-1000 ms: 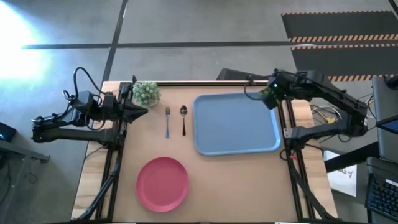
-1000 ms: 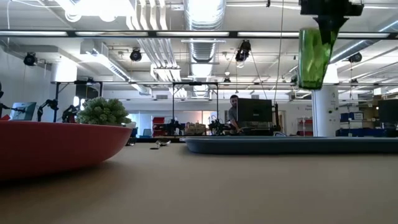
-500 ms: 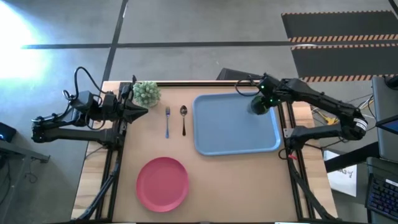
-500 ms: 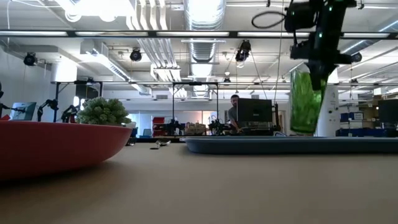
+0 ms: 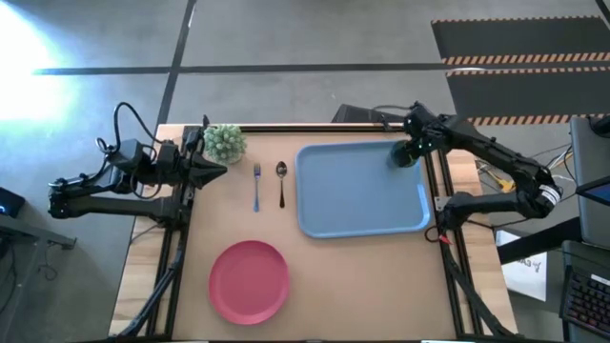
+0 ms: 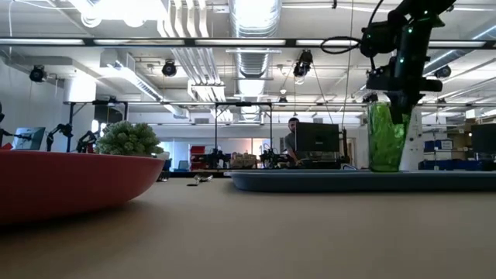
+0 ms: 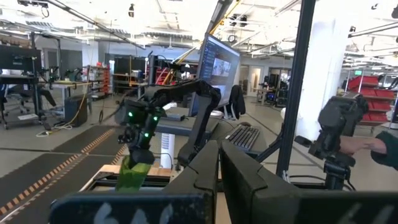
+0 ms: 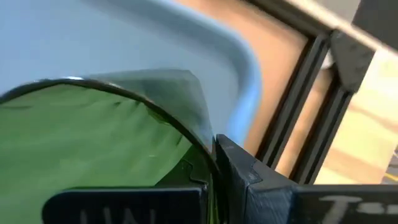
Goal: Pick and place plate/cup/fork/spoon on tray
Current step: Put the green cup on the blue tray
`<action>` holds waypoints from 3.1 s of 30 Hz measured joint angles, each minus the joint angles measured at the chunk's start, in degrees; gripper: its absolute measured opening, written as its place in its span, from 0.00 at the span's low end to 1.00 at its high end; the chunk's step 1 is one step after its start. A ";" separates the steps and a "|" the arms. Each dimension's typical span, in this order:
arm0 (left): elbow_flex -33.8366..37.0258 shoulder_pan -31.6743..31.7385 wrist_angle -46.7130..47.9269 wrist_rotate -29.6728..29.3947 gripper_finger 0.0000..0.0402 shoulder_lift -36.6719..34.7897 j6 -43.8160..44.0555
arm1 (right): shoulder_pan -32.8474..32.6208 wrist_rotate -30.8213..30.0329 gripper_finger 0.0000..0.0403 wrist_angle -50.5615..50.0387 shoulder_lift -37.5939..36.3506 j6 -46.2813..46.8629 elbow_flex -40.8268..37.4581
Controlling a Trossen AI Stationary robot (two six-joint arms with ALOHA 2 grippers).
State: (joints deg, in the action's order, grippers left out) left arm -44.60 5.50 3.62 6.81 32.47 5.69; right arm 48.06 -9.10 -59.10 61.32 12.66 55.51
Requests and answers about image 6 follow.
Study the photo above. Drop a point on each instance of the red storage bins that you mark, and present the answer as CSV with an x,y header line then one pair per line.
x,y
197,150

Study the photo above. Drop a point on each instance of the green translucent cup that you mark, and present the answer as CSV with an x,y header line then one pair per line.
x,y
383,147

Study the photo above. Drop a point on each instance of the dark shiny metal spoon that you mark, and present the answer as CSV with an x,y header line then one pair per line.
x,y
201,178

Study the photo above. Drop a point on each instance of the black computer monitor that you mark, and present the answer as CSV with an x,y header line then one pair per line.
x,y
317,137
484,138

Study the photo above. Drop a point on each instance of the silver ventilation duct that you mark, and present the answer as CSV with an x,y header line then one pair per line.
x,y
253,58

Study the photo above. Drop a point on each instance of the tilted lit monitor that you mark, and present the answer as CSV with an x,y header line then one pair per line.
x,y
29,138

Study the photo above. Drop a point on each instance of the green succulent in patterned pot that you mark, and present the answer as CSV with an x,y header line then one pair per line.
x,y
128,139

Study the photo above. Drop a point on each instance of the black hanging camera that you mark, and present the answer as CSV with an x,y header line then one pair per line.
x,y
303,64

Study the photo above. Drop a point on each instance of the red plastic plate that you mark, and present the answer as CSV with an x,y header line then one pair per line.
x,y
69,182

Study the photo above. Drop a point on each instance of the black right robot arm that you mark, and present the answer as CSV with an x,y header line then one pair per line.
x,y
412,38

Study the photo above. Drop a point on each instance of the black table edge frame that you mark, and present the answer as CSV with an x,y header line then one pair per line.
x,y
182,173

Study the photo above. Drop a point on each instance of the person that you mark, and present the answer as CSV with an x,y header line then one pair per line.
x,y
290,141

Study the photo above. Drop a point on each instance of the blue plastic tray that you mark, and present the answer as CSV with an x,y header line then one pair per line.
x,y
348,181

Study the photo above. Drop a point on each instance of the background black robot arm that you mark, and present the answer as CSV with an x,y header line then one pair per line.
x,y
62,129
87,141

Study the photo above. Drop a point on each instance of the black overhead frame bar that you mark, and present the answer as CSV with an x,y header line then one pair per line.
x,y
190,42

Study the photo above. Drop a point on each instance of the blue storage bins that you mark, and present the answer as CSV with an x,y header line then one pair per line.
x,y
438,145

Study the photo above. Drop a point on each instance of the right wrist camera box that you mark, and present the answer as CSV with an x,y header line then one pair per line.
x,y
379,79

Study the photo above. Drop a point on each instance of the black metal frame stand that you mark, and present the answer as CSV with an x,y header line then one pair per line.
x,y
243,104

